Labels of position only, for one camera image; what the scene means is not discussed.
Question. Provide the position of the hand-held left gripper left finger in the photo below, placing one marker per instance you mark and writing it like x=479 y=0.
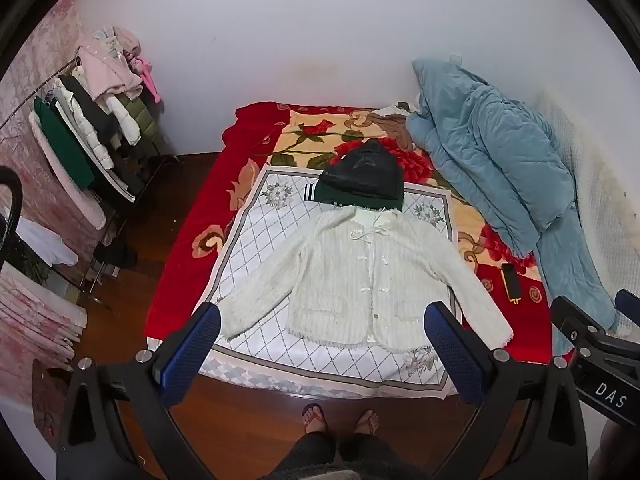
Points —
x=200 y=340

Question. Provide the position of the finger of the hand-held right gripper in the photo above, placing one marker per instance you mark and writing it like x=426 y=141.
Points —
x=631 y=304
x=575 y=325

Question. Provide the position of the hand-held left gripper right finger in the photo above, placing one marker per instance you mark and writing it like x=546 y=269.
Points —
x=447 y=352

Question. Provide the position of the white fuzzy cardigan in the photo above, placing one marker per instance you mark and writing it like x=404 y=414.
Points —
x=340 y=275

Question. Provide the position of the person's right forearm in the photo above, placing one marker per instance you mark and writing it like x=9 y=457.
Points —
x=617 y=452

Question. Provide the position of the metal clothes rack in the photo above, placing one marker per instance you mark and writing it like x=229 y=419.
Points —
x=155 y=160

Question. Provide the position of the black phone with yellow case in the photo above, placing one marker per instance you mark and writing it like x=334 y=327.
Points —
x=511 y=280

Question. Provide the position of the person's right foot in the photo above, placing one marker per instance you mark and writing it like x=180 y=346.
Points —
x=366 y=422

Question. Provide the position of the person's foot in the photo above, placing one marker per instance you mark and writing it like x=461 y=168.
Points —
x=366 y=422
x=315 y=422

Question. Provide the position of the black shoes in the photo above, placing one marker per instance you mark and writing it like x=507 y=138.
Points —
x=117 y=255

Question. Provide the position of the white diamond-pattern mat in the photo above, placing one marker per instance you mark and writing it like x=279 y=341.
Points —
x=265 y=240

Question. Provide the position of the white textured bed cover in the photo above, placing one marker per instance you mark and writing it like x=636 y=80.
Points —
x=600 y=185

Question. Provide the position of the person's right leg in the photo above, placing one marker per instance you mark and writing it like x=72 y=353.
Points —
x=367 y=455

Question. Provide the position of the person's leg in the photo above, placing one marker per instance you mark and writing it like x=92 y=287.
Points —
x=310 y=452
x=367 y=455

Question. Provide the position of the red floral blanket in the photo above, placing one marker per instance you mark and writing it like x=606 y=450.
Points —
x=190 y=210

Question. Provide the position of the person's left foot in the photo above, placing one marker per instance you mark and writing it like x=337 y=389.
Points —
x=315 y=422

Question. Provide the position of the person's left leg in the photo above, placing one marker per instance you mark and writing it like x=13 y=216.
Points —
x=310 y=452

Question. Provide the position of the pink floral cloth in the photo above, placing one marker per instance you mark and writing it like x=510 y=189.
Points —
x=35 y=310

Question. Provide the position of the white cloth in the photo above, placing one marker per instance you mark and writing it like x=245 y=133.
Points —
x=42 y=245

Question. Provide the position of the blue quilt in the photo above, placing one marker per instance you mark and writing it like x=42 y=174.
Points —
x=490 y=160

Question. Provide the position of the green sweater with striped cuff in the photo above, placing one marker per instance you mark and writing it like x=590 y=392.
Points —
x=330 y=196

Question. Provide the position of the black folded jacket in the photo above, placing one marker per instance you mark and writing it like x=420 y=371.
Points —
x=365 y=170

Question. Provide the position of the olive puffer jacket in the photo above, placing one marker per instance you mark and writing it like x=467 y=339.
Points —
x=142 y=117

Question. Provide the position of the green hanging garment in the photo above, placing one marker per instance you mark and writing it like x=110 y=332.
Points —
x=60 y=140

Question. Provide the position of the black hanging garment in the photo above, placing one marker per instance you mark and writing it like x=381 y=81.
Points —
x=100 y=115

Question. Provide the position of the pink fluffy jacket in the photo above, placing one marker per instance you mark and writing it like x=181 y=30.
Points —
x=107 y=67

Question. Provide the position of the pink curtain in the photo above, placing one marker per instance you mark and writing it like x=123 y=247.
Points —
x=35 y=70

